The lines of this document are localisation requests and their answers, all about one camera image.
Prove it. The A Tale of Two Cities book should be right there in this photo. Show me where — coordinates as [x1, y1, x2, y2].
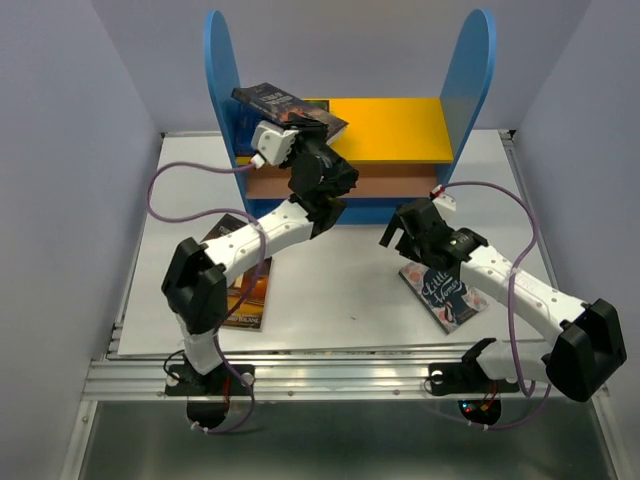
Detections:
[232, 82, 348, 151]

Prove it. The blue yellow wooden bookshelf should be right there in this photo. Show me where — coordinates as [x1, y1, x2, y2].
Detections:
[203, 8, 497, 225]

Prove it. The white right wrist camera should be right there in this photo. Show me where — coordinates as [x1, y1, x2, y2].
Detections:
[429, 185, 457, 216]

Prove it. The aluminium mounting rail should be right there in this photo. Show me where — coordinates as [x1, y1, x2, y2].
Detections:
[82, 344, 609, 409]

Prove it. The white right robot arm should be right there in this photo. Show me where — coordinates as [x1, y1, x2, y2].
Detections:
[380, 197, 627, 402]

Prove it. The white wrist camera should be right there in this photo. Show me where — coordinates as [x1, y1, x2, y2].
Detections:
[250, 120, 298, 169]
[429, 185, 457, 216]

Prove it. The Three Days to See book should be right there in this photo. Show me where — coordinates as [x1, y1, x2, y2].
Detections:
[202, 214, 247, 242]

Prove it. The Animal Farm book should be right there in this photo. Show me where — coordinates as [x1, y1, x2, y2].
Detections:
[234, 95, 346, 156]

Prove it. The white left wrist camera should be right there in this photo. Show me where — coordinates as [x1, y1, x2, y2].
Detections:
[250, 120, 298, 169]

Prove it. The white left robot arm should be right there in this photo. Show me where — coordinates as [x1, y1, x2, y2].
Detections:
[161, 130, 359, 394]

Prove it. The Little Women book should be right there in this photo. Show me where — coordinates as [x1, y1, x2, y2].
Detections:
[399, 262, 489, 334]

